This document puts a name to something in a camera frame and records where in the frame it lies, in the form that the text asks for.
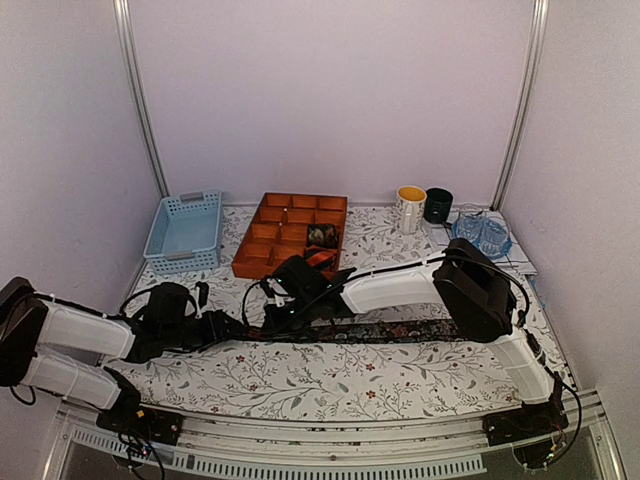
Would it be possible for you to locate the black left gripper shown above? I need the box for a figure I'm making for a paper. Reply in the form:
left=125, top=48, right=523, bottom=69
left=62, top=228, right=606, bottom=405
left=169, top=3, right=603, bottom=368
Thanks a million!
left=162, top=309, right=243, bottom=352

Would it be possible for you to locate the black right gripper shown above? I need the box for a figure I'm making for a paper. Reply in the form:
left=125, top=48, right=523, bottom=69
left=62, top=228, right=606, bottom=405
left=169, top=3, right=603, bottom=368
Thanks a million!
left=261, top=295, right=318, bottom=341

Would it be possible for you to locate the dark floral necktie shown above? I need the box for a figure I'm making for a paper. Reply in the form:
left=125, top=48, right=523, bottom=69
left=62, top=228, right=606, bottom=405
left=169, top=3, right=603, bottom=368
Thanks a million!
left=248, top=319, right=466, bottom=345

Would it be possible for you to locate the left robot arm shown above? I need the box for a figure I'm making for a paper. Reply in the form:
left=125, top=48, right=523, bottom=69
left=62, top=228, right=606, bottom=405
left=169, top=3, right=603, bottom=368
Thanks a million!
left=1, top=277, right=248, bottom=434

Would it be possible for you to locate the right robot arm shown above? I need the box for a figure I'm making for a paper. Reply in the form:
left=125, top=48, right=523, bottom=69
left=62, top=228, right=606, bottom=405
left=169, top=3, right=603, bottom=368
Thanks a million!
left=260, top=239, right=563, bottom=436

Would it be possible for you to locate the rolled orange striped tie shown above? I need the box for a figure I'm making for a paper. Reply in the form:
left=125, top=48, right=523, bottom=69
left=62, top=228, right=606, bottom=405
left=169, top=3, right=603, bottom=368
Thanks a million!
left=304, top=248, right=338, bottom=272

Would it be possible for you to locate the rolled olive patterned tie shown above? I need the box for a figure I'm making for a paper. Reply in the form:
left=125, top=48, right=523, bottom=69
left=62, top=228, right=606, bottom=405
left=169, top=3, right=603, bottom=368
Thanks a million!
left=306, top=224, right=340, bottom=249

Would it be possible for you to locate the orange wooden divider tray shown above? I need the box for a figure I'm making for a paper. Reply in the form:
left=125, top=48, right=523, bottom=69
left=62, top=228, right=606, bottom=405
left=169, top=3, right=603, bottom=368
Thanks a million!
left=232, top=192, right=348, bottom=279

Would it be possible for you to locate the floral patterned tablecloth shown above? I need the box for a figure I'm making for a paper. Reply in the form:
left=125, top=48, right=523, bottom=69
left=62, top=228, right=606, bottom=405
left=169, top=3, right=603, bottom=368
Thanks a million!
left=105, top=206, right=574, bottom=422

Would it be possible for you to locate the light blue plastic basket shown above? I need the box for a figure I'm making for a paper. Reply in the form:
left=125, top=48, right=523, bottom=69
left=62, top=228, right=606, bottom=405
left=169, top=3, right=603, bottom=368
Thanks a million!
left=143, top=190, right=223, bottom=275

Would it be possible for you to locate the white mug yellow inside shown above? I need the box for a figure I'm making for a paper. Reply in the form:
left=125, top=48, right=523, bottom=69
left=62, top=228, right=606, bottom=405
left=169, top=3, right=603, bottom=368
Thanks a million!
left=396, top=186, right=427, bottom=234

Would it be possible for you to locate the dark green mug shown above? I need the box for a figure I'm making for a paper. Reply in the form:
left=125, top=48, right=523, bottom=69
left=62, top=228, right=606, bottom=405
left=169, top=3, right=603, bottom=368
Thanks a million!
left=423, top=187, right=453, bottom=224

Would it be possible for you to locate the clear drinking glass left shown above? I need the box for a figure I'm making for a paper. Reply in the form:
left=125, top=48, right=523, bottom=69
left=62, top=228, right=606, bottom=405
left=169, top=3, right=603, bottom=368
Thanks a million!
left=456, top=204, right=484, bottom=243

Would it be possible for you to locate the clear drinking glass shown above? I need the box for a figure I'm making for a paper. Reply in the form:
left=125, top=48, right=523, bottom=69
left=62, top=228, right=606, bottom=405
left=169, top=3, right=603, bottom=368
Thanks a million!
left=456, top=204, right=484, bottom=243
left=479, top=212, right=509, bottom=257

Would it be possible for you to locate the white checked dish towel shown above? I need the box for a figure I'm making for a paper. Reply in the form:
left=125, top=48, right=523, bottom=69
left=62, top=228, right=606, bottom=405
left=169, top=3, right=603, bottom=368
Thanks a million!
left=422, top=220, right=538, bottom=276

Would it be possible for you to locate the blue glass tray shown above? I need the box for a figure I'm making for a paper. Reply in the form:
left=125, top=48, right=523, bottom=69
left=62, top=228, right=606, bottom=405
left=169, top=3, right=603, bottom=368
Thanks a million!
left=452, top=210, right=513, bottom=260

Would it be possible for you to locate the clear drinking glass right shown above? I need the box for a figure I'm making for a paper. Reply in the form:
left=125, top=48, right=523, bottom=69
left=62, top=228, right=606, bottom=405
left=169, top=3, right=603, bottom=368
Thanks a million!
left=479, top=212, right=509, bottom=257

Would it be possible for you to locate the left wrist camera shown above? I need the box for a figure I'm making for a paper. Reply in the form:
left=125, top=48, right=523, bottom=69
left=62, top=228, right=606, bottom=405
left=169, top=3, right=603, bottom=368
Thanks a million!
left=195, top=281, right=209, bottom=319

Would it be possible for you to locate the aluminium front rail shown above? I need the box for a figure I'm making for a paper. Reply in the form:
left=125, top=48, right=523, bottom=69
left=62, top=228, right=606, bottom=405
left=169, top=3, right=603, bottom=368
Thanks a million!
left=41, top=391, right=630, bottom=479

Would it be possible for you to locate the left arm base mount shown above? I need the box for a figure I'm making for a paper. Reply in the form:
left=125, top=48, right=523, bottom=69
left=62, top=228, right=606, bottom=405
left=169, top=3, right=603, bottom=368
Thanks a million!
left=96, top=367, right=184, bottom=446

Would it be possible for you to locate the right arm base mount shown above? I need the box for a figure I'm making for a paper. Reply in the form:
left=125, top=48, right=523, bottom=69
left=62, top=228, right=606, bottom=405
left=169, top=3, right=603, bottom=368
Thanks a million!
left=482, top=398, right=569, bottom=446

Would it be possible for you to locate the left aluminium frame post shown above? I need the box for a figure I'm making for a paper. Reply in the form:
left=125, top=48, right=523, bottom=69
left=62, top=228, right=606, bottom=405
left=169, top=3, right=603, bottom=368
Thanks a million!
left=113, top=0, right=170, bottom=198

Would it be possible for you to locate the aluminium frame post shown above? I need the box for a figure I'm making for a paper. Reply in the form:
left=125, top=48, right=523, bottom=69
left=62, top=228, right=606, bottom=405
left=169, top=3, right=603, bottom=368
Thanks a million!
left=490, top=0, right=550, bottom=211
left=113, top=0, right=170, bottom=198

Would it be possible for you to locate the right aluminium frame post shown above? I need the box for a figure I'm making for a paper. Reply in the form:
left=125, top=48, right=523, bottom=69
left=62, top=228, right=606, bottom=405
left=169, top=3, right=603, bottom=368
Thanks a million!
left=490, top=0, right=550, bottom=211

